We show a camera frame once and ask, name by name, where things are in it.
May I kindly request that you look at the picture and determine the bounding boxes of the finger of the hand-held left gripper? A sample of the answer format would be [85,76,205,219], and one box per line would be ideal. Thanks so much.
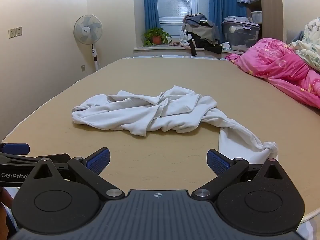
[0,143,40,167]

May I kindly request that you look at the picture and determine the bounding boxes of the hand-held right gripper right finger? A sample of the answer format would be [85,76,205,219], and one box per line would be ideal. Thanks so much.
[191,149,292,202]

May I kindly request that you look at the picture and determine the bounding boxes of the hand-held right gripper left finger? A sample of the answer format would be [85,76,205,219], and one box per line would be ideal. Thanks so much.
[27,147,125,201]

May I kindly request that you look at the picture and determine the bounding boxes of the white garment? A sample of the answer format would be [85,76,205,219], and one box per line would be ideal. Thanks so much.
[71,85,279,162]

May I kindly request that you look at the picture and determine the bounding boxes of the person's left forearm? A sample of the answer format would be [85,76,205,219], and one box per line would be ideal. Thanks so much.
[0,187,14,230]

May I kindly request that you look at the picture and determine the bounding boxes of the pile of dark clothes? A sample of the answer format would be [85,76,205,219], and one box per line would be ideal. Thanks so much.
[179,13,223,55]

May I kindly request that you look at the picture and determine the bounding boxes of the folded grey clothes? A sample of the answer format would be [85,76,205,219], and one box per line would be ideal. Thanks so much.
[222,16,250,23]

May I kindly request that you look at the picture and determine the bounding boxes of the tan bed mat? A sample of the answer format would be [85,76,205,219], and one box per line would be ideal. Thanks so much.
[0,55,320,224]

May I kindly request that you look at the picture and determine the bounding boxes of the pink quilt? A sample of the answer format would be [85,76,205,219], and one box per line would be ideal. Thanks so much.
[225,37,320,113]

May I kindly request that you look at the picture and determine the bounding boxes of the clear plastic storage box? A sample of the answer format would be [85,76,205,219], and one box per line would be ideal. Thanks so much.
[221,20,260,52]

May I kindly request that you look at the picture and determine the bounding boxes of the white standing fan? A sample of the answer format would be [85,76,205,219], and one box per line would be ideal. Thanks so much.
[73,14,103,72]

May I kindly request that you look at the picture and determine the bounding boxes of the potted green plant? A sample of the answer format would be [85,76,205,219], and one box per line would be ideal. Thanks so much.
[142,28,172,47]

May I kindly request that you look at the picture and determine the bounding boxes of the grey pillow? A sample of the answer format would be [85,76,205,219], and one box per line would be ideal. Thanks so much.
[291,31,304,43]

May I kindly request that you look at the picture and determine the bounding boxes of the white floral quilt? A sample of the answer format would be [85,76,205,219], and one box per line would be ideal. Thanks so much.
[289,16,320,72]

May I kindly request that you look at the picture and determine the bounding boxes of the wooden shelf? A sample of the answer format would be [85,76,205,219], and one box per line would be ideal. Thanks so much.
[244,0,284,45]

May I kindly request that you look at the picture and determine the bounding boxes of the blue curtain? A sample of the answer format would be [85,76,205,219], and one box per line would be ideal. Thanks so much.
[143,0,161,30]
[209,0,247,43]

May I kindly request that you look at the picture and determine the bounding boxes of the window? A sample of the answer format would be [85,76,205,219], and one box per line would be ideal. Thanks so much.
[156,0,210,37]

